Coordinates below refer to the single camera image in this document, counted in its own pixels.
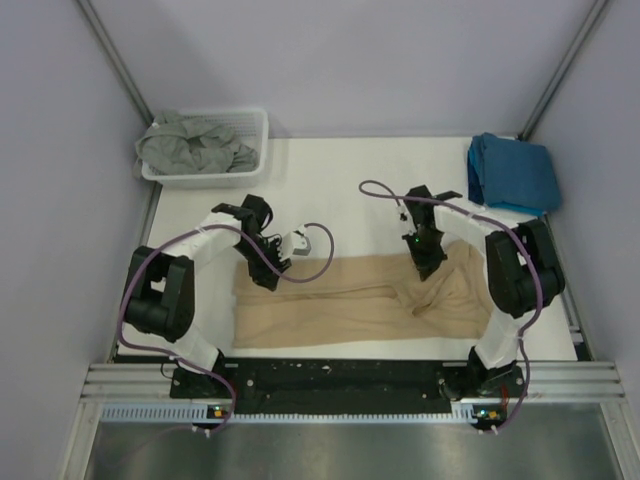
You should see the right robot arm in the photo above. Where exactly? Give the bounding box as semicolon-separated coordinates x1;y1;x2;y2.
399;185;565;396

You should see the purple cable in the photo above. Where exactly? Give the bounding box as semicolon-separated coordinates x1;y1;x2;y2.
358;179;544;435
115;222;335;436

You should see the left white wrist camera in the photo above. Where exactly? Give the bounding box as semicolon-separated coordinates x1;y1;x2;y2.
279;225;312;260

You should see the left aluminium frame post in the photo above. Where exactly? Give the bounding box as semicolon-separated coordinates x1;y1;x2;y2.
74;0;153;125

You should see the beige t shirt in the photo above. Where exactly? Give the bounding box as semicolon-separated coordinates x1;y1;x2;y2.
234;240;494;348

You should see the white plastic basket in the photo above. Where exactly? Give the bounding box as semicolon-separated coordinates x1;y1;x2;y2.
135;108;269;189

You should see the grey slotted cable duct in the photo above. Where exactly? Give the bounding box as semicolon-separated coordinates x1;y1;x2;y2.
100;403;477;425

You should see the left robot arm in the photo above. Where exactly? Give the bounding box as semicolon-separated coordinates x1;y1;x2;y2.
124;195;291;397

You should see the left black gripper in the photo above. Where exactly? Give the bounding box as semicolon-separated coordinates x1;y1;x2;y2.
234;235;291;291

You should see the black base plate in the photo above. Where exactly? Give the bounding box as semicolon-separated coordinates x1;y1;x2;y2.
170;357;524;415

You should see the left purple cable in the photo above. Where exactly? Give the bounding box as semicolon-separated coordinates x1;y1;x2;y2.
115;222;335;436

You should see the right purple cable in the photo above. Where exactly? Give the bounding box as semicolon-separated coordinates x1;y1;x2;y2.
358;179;544;435

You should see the right aluminium frame post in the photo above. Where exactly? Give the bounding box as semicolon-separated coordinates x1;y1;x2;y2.
517;0;613;141

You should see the grey t shirt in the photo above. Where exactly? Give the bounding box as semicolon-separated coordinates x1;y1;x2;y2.
135;110;259;175

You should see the folded blue t shirt stack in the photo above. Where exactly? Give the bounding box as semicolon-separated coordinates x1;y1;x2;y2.
466;133;562;216

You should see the aluminium frame post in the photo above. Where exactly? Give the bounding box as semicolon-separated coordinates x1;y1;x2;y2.
74;0;153;125
517;0;613;141

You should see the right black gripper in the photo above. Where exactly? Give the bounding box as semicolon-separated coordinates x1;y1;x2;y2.
401;229;447;281

